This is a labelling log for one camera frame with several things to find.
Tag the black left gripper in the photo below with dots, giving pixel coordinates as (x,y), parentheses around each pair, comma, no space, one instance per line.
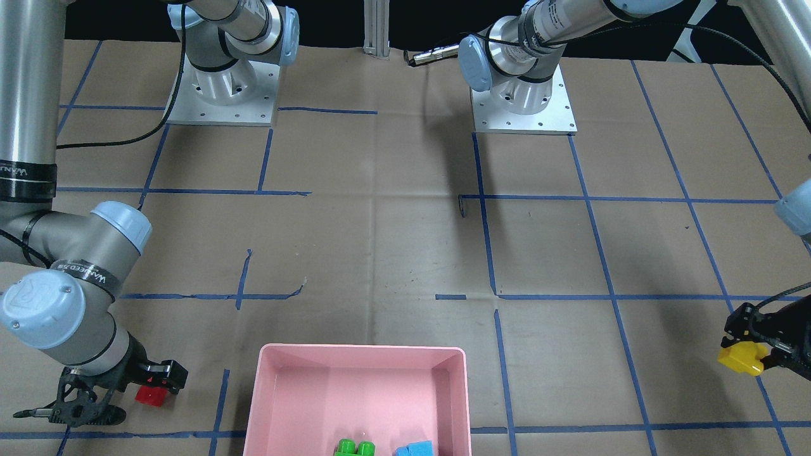
(796,329)

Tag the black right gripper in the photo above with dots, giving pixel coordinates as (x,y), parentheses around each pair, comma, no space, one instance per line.
(134,365)

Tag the yellow toy block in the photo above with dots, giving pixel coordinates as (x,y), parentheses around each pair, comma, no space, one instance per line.
(744,357)

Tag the red toy block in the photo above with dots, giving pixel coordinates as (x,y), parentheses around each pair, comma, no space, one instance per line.
(151,396)

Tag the green toy block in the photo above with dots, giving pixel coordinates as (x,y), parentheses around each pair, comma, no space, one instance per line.
(349,447)

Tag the blue toy block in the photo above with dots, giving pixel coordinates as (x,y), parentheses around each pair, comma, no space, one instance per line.
(421,448)

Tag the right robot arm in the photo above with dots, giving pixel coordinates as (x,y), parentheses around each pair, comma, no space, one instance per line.
(82,262)

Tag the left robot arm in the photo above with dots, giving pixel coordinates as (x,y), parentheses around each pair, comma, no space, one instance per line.
(515,61)

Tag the pink plastic box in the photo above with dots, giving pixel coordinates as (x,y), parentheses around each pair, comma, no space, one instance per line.
(308,397)

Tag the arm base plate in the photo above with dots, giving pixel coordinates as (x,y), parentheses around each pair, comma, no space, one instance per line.
(242,95)
(519,107)

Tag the aluminium frame post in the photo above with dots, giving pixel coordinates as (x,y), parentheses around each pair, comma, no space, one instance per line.
(376,29)

